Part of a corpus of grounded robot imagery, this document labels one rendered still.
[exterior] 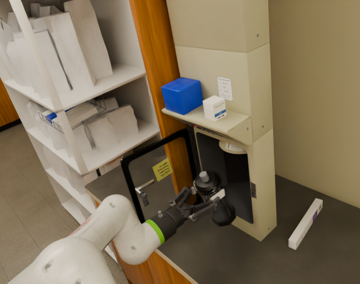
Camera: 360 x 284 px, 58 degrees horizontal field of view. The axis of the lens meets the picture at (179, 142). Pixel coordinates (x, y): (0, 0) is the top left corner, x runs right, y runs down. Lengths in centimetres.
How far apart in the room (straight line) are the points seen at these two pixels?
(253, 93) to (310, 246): 66
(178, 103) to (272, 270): 70
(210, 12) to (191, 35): 12
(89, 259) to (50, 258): 6
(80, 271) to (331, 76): 111
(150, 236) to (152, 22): 72
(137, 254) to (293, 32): 99
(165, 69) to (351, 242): 96
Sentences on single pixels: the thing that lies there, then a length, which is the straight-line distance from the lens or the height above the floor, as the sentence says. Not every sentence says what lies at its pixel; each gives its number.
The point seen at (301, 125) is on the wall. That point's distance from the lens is 153.
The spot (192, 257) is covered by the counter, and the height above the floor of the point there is 94.
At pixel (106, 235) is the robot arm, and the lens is 93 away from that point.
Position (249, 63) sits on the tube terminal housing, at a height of 168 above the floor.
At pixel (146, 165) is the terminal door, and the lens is 125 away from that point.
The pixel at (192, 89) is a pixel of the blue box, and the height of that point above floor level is 158.
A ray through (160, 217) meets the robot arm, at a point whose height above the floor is 126.
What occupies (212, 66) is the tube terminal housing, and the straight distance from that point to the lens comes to 109.
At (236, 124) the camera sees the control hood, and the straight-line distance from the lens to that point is 101.
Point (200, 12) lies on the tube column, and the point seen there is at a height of 182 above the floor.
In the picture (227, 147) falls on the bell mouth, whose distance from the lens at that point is 123.
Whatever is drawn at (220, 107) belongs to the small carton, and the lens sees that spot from 104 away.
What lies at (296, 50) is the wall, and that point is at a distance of 141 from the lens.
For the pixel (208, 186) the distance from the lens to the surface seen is 117.
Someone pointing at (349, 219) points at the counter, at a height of 94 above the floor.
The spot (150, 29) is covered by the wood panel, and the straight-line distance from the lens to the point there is 119.
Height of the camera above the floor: 199
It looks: 30 degrees down
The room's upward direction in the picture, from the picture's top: 12 degrees counter-clockwise
